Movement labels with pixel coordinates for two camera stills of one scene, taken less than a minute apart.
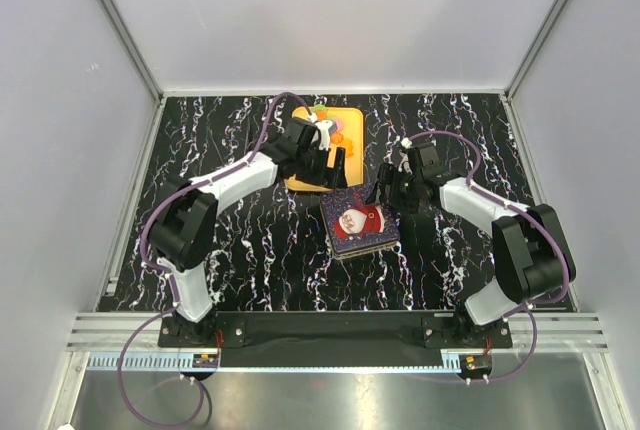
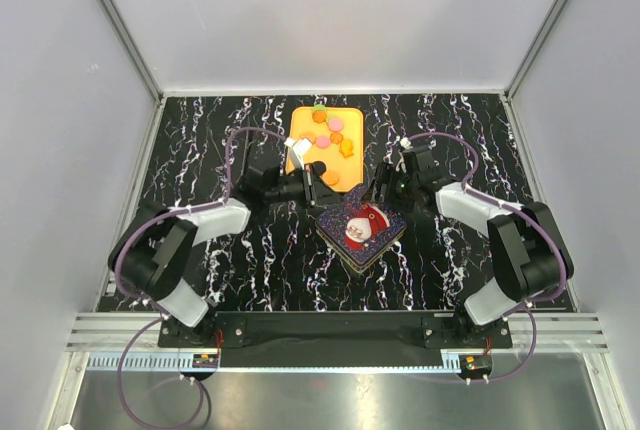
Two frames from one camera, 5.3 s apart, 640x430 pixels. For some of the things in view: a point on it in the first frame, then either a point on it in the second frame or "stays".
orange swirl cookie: (336, 138) stays
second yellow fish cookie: (348, 148) stays
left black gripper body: (313, 166) -> (305, 187)
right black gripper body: (403, 194) stays
